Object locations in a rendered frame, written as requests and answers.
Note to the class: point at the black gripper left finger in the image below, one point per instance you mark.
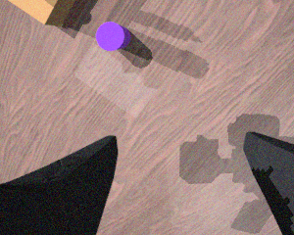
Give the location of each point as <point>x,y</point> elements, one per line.
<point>66,197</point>

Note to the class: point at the purple marker cap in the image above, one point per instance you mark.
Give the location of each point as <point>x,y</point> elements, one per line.
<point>112,36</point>

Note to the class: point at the tan wooden block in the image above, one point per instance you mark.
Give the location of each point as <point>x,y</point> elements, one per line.
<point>46,11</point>

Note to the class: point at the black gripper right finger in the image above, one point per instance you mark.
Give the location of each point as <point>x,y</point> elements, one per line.
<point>272,163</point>

